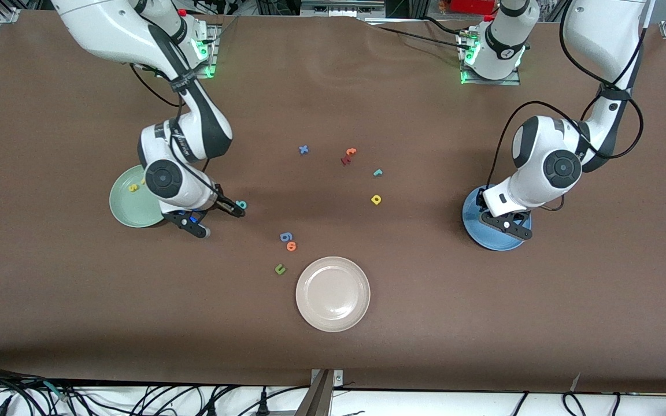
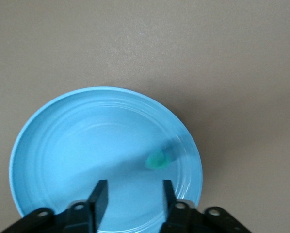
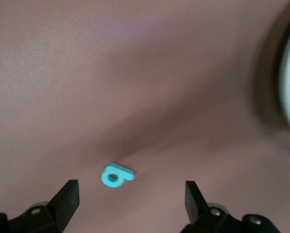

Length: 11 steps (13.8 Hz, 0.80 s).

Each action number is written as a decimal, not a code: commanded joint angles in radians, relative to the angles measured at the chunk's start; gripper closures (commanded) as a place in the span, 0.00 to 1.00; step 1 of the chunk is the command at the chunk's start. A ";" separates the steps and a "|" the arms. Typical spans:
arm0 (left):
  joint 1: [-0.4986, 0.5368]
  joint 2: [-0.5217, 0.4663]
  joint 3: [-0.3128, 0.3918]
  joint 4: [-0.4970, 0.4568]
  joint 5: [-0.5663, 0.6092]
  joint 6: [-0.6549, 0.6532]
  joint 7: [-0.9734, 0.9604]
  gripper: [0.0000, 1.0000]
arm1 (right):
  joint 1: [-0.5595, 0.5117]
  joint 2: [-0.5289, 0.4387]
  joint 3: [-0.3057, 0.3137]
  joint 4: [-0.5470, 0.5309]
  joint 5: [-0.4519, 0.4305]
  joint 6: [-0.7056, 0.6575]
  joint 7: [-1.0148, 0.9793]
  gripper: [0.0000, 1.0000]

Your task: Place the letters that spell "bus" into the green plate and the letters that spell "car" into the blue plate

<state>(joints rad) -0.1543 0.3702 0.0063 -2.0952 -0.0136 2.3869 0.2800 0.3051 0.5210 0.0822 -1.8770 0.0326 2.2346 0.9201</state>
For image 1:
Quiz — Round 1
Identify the red box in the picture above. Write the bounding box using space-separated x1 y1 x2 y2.
450 0 498 16

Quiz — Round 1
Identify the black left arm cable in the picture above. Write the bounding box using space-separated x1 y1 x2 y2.
486 0 646 191

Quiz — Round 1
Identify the green plate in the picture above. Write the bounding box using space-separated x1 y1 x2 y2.
109 164 167 229

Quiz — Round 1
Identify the brown table mat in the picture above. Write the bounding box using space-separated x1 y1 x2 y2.
0 10 666 393

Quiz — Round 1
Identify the short black base cable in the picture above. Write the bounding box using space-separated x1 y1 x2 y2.
423 16 464 36

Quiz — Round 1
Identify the blue plate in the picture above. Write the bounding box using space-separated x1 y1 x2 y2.
462 185 532 251

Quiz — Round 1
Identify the silver metal device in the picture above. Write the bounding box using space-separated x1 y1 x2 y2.
300 0 387 19

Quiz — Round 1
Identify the metal table edge bracket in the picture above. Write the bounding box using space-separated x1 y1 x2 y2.
294 368 345 416

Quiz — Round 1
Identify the beige plate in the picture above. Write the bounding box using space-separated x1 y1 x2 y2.
295 257 371 333

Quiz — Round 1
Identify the long black base cable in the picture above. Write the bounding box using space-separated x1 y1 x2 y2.
368 22 468 50

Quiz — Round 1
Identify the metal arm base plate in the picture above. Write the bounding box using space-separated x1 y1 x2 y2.
156 26 219 79
460 32 521 86

